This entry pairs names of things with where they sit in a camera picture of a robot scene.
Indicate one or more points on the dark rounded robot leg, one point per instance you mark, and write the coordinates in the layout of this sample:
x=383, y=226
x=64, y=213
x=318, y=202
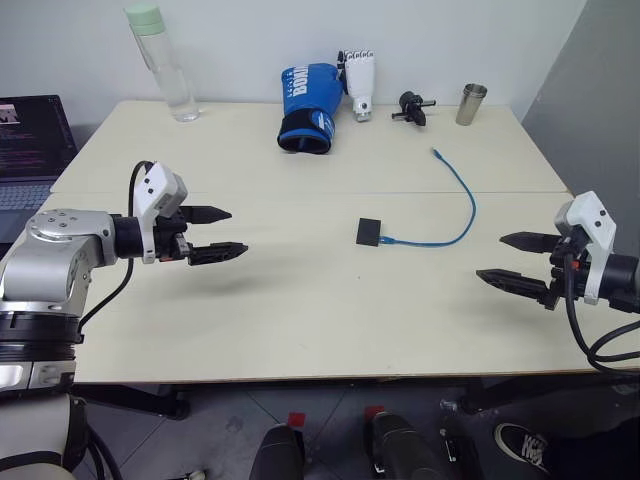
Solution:
x=405, y=447
x=277, y=452

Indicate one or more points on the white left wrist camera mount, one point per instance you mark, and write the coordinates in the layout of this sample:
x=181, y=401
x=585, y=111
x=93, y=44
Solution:
x=155, y=192

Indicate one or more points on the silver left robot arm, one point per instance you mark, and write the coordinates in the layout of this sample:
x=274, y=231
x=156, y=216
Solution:
x=47, y=260

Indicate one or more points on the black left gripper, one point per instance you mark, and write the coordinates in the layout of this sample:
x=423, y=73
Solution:
x=170, y=240

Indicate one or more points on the black table leg frame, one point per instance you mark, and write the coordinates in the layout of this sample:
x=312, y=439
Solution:
x=135, y=397

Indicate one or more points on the white robotic hand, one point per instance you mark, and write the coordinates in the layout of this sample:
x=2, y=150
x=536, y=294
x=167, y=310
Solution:
x=361, y=85

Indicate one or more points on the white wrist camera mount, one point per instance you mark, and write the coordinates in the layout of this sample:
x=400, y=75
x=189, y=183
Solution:
x=592, y=235
x=155, y=192

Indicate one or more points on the black and white sneaker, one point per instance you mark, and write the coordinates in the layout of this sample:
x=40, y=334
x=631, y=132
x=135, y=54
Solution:
x=522, y=445

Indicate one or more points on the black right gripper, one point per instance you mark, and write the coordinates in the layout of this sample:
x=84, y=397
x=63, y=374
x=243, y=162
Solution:
x=565, y=272

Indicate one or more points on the silver metal cup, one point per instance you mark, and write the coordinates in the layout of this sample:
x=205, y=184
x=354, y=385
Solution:
x=471, y=104

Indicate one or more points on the clear bottle with green lid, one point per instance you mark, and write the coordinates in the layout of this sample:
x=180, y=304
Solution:
x=165, y=65

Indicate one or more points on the laptop computer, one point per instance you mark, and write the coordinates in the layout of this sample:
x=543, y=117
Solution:
x=30, y=150

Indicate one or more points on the blue boxing glove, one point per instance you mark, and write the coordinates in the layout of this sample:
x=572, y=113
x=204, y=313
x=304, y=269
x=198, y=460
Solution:
x=309, y=107

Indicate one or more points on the small black square box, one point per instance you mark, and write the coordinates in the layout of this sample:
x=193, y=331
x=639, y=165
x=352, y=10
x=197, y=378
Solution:
x=368, y=231

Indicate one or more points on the black clamp mount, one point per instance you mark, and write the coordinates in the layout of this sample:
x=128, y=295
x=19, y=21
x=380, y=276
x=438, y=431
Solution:
x=412, y=106

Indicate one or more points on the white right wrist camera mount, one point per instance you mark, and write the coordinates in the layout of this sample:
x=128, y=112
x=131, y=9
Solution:
x=592, y=235

